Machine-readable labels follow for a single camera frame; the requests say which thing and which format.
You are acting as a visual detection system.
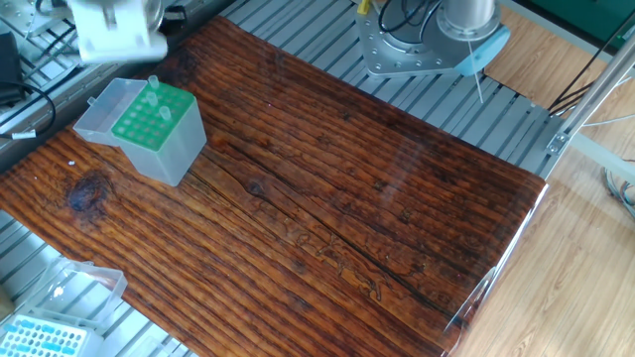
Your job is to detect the translucent tip holder green rack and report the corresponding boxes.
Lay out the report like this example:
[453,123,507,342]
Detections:
[111,81,208,188]

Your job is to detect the clear hinged holder lid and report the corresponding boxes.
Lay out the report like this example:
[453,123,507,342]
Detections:
[72,77,149,148]

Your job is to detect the clear small-tip box lid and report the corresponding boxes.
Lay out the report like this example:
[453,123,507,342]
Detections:
[22,256,129,334]

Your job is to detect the white small-tip box blue tips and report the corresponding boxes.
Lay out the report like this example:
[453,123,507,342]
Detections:
[0,313,104,357]

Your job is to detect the brown wooden board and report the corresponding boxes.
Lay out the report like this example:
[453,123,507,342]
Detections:
[0,14,547,357]

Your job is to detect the black power adapter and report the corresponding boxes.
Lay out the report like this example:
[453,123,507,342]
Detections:
[0,32,25,106]

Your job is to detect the silver perforated metal plate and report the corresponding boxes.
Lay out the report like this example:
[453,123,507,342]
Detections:
[0,0,70,39]

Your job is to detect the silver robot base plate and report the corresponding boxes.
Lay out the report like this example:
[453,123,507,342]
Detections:
[355,7,447,79]

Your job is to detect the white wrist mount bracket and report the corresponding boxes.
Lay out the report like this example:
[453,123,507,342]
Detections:
[66,0,169,64]

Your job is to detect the thin black cable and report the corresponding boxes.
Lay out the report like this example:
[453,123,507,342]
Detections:
[548,7,635,114]

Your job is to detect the aluminium frame bar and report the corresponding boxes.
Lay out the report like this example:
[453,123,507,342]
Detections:
[545,27,635,156]

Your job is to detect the black cable with white label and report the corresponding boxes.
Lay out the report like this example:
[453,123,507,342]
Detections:
[0,81,57,141]

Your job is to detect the coiled grey cable bundle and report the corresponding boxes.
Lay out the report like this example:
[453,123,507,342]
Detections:
[601,166,635,222]

